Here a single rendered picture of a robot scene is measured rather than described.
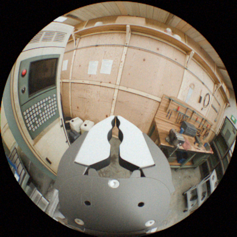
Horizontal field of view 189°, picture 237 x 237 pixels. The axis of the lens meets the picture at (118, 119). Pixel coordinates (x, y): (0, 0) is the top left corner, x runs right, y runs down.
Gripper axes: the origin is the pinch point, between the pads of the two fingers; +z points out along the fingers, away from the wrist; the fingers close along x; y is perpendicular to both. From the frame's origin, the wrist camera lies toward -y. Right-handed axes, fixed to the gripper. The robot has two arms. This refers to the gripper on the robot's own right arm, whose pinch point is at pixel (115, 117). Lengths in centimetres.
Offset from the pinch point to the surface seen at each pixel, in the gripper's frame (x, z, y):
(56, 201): -46, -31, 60
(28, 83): -65, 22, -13
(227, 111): 390, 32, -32
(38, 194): -76, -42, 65
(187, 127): 136, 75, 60
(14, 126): -30.1, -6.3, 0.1
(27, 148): -31.4, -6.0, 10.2
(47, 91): -61, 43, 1
